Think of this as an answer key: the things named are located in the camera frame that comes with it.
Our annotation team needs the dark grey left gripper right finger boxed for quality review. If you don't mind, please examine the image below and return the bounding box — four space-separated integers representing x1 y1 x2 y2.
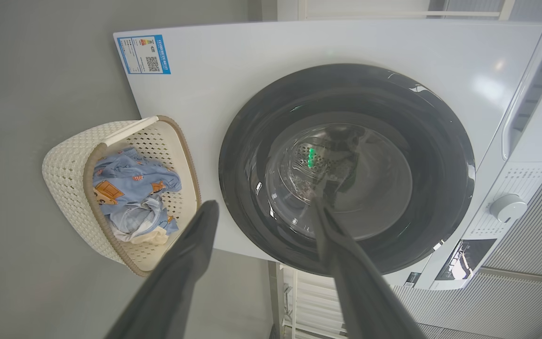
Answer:
311 184 424 339

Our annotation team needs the blue energy label sticker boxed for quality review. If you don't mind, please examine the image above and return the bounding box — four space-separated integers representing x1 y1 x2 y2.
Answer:
117 34 171 75

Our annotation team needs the white detergent drawer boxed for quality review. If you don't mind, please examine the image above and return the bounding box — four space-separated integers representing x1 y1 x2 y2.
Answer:
502 33 542 163

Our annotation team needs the round black washer door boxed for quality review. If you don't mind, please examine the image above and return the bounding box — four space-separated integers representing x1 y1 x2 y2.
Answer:
218 64 476 277

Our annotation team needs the dark appliance display panel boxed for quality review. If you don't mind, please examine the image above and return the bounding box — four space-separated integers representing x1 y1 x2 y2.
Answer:
436 239 497 282

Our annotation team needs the white appliance control knob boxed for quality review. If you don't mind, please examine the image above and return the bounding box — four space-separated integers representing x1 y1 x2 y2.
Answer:
489 194 528 223

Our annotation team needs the cream perforated laundry basket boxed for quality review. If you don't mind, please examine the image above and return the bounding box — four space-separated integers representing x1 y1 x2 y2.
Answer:
42 115 202 277

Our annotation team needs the blue cartoon print garment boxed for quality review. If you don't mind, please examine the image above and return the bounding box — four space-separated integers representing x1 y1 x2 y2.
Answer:
92 147 182 236

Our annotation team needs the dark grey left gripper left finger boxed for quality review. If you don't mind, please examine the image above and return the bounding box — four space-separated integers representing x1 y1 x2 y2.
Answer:
104 200 220 339

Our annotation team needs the white slatted rack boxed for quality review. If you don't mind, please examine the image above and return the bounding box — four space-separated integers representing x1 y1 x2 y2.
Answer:
278 263 349 339

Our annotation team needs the cream beige garment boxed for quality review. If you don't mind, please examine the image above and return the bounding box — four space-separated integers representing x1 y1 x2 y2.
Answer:
120 225 170 246

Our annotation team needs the white frame rail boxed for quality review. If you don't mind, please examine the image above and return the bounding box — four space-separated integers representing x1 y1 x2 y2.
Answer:
278 0 516 21

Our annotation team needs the white front-load washing machine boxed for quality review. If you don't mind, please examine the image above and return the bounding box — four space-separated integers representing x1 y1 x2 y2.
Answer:
113 19 542 290

